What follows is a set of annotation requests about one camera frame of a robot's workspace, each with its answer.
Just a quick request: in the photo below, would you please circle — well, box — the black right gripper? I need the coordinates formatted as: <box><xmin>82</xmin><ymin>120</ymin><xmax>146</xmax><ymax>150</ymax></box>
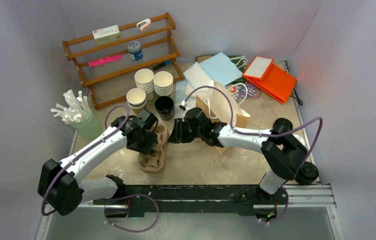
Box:
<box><xmin>169</xmin><ymin>118</ymin><xmax>204</xmax><ymax>144</ymax></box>

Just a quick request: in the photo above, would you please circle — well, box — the brown pulp cup carrier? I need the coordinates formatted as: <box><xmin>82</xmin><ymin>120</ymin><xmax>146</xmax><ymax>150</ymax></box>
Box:
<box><xmin>137</xmin><ymin>124</ymin><xmax>170</xmax><ymax>174</ymax></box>

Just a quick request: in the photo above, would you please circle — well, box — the kraft brown paper bag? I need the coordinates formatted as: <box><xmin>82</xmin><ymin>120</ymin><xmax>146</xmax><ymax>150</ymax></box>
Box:
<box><xmin>183</xmin><ymin>82</ymin><xmax>260</xmax><ymax>151</ymax></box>

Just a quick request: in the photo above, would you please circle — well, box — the white paper cup stack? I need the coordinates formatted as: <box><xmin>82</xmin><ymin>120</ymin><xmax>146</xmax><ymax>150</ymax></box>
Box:
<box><xmin>134</xmin><ymin>68</ymin><xmax>155</xmax><ymax>102</ymax></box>

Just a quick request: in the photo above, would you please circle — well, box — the orange paper bag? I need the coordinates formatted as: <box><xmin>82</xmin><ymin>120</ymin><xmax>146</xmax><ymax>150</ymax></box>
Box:
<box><xmin>242</xmin><ymin>56</ymin><xmax>297</xmax><ymax>104</ymax></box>

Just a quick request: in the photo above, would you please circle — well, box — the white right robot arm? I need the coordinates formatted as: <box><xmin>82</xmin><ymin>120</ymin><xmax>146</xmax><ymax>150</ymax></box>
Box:
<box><xmin>168</xmin><ymin>107</ymin><xmax>308</xmax><ymax>204</ymax></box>

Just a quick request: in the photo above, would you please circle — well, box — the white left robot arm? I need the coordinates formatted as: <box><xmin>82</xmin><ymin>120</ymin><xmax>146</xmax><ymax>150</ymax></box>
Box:
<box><xmin>37</xmin><ymin>110</ymin><xmax>158</xmax><ymax>216</ymax></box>

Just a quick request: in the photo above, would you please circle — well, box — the white coffee cup lid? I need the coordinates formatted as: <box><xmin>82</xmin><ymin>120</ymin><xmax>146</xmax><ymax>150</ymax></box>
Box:
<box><xmin>295</xmin><ymin>134</ymin><xmax>307</xmax><ymax>147</ymax></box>

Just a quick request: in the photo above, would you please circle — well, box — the black paper cup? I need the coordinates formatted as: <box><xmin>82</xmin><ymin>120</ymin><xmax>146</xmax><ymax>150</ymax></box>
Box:
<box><xmin>154</xmin><ymin>96</ymin><xmax>174</xmax><ymax>121</ymax></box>

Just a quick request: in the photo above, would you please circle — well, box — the green cup with straws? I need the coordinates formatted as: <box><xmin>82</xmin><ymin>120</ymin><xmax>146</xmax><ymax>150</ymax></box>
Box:
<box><xmin>50</xmin><ymin>89</ymin><xmax>103</xmax><ymax>141</ymax></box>

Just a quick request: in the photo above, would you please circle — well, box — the black blue marker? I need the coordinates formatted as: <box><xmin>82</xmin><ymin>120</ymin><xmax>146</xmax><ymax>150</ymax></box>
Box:
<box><xmin>152</xmin><ymin>60</ymin><xmax>171</xmax><ymax>71</ymax></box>

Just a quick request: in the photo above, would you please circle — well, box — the checkered blue white bag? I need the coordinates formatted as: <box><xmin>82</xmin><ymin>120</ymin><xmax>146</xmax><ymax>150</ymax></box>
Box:
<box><xmin>227</xmin><ymin>82</ymin><xmax>261</xmax><ymax>103</ymax></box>

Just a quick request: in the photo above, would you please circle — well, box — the wooden shelf rack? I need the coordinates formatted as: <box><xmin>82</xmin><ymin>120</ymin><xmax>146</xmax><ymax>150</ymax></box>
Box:
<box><xmin>62</xmin><ymin>12</ymin><xmax>181</xmax><ymax>110</ymax></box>

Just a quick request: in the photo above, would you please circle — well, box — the light blue paper bag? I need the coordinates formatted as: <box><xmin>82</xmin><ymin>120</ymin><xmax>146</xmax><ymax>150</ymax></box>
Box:
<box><xmin>183</xmin><ymin>52</ymin><xmax>248</xmax><ymax>89</ymax></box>

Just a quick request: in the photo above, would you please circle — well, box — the pink highlighter marker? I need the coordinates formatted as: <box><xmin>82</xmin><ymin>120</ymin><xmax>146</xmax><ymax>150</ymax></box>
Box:
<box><xmin>88</xmin><ymin>54</ymin><xmax>121</xmax><ymax>68</ymax></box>

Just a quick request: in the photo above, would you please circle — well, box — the blue white jar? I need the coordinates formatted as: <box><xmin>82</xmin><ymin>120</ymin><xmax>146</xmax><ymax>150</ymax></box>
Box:
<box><xmin>127</xmin><ymin>40</ymin><xmax>143</xmax><ymax>61</ymax></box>

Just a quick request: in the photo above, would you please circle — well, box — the white green box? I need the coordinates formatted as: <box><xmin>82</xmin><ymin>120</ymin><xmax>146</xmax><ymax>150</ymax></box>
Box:
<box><xmin>92</xmin><ymin>25</ymin><xmax>121</xmax><ymax>45</ymax></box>

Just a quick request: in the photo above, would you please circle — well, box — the pink white small device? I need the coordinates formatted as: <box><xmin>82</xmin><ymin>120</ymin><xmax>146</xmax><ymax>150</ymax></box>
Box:
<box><xmin>136</xmin><ymin>18</ymin><xmax>151</xmax><ymax>32</ymax></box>

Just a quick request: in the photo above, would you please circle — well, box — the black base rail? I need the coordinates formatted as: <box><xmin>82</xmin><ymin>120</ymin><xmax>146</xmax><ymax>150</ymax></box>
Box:
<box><xmin>93</xmin><ymin>184</ymin><xmax>288</xmax><ymax>219</ymax></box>

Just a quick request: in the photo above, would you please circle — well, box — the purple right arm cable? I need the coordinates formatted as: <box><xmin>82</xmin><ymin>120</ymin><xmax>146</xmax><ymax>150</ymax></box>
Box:
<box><xmin>179</xmin><ymin>85</ymin><xmax>324</xmax><ymax>225</ymax></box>

